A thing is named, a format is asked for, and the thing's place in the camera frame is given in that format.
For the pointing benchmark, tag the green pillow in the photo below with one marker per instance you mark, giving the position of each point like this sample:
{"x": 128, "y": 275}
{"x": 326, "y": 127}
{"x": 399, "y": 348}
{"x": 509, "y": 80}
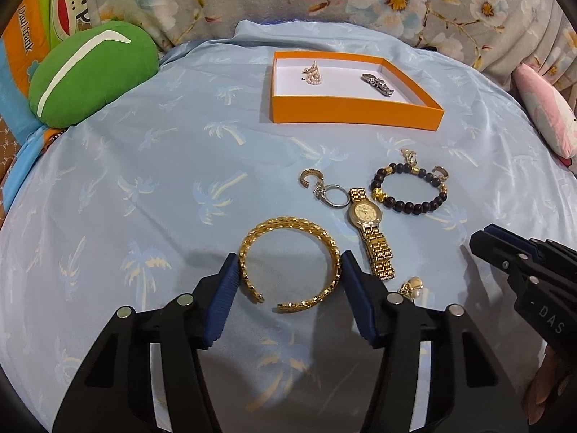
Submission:
{"x": 90, "y": 81}

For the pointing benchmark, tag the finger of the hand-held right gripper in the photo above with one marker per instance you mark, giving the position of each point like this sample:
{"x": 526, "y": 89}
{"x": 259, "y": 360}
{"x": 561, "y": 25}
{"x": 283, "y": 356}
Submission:
{"x": 496, "y": 252}
{"x": 509, "y": 236}

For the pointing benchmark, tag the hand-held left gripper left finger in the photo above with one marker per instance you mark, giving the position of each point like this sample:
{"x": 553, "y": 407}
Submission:
{"x": 223, "y": 297}

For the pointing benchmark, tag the small gold hoop earring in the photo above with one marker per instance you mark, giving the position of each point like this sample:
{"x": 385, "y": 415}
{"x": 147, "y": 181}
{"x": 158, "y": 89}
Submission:
{"x": 444, "y": 172}

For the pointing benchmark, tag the brown patterned cloth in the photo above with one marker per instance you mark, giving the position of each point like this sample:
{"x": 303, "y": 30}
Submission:
{"x": 6, "y": 144}

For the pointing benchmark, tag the light blue palm print sheet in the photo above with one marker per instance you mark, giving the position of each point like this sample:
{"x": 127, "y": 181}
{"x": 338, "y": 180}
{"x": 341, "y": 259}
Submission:
{"x": 135, "y": 167}

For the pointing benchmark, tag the orange shallow box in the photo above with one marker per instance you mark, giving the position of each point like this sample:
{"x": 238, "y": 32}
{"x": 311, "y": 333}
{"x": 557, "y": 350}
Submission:
{"x": 351, "y": 115}

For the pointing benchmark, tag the gold charm earring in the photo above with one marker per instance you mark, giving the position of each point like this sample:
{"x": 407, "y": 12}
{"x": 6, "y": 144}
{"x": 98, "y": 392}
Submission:
{"x": 411, "y": 157}

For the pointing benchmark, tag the pink pillow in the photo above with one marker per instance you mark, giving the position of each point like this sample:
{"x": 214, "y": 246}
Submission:
{"x": 545, "y": 99}

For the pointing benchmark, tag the person's right hand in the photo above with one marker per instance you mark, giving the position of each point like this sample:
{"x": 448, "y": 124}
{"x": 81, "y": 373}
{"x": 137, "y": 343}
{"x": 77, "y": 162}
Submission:
{"x": 556, "y": 383}

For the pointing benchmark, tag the silver wristwatch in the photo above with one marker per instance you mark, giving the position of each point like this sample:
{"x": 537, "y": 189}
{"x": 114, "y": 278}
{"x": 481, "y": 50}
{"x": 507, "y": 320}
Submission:
{"x": 376, "y": 83}

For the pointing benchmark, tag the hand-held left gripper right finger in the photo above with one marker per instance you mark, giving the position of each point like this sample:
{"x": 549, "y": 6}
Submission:
{"x": 358, "y": 297}

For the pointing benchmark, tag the gold wristwatch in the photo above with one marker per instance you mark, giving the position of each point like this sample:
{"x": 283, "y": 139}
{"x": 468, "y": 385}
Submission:
{"x": 364, "y": 212}

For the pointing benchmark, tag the gold pearl earring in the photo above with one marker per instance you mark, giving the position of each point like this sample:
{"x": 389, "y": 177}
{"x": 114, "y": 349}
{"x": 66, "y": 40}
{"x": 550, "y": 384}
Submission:
{"x": 412, "y": 286}

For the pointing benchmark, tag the colourful cartoon pillow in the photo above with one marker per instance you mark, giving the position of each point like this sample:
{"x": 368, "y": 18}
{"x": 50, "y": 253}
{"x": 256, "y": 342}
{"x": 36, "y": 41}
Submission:
{"x": 27, "y": 18}

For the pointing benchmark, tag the pearl cluster brooch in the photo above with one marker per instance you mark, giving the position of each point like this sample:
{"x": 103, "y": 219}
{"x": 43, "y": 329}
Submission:
{"x": 312, "y": 74}

